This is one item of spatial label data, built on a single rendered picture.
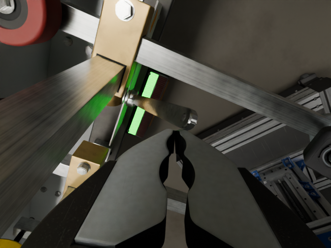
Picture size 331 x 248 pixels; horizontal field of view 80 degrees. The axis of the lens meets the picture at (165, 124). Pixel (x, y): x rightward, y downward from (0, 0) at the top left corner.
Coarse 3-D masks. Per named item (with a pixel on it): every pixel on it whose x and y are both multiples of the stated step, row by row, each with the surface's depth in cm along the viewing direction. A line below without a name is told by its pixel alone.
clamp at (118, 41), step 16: (112, 0) 21; (112, 16) 22; (144, 16) 22; (112, 32) 23; (128, 32) 23; (144, 32) 24; (96, 48) 24; (112, 48) 24; (128, 48) 24; (128, 64) 24; (128, 80) 26
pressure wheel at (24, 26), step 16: (0, 0) 18; (16, 0) 19; (32, 0) 18; (48, 0) 19; (0, 16) 20; (16, 16) 19; (32, 16) 19; (48, 16) 20; (0, 32) 20; (16, 32) 20; (32, 32) 20; (48, 32) 21
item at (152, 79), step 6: (150, 72) 42; (150, 78) 42; (156, 78) 42; (150, 84) 43; (144, 90) 43; (150, 90) 43; (138, 108) 45; (138, 114) 46; (132, 120) 47; (138, 120) 47; (132, 126) 48; (132, 132) 49
